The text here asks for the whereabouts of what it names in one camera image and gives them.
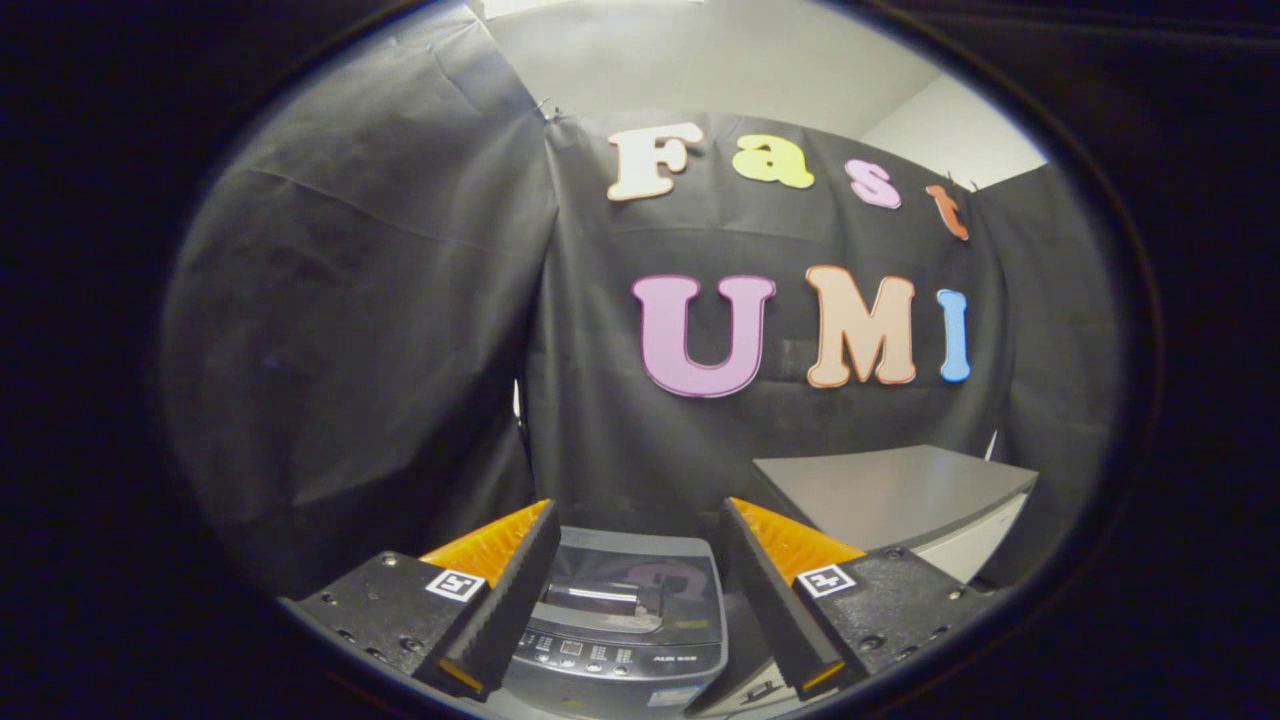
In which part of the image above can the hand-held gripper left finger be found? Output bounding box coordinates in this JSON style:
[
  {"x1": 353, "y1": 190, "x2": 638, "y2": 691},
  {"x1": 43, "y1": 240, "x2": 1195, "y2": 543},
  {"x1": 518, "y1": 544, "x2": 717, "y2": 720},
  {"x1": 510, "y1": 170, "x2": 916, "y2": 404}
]
[{"x1": 280, "y1": 499, "x2": 562, "y2": 701}]

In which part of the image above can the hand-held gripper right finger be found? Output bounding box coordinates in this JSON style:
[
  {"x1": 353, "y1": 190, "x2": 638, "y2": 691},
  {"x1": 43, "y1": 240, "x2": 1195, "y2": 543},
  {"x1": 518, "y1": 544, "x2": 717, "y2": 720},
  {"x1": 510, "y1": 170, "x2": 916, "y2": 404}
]
[{"x1": 722, "y1": 497, "x2": 1001, "y2": 701}]

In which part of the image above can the grey washing machine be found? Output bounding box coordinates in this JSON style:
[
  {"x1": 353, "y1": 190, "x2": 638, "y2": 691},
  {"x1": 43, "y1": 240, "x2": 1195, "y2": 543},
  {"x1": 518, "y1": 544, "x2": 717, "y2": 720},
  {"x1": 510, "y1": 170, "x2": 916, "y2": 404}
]
[{"x1": 500, "y1": 527, "x2": 731, "y2": 719}]

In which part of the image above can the white cabinet with grey top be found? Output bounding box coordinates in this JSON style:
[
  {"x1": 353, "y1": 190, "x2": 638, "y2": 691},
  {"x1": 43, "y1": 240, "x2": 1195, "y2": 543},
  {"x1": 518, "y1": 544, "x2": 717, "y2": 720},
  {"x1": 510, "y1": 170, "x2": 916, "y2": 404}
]
[{"x1": 690, "y1": 445, "x2": 1041, "y2": 716}]

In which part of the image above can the black backdrop cloth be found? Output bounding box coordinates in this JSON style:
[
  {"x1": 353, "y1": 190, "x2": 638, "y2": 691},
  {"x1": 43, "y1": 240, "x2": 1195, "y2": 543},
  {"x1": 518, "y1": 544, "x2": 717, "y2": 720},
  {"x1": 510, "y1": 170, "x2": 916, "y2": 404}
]
[{"x1": 155, "y1": 5, "x2": 1121, "y2": 601}]

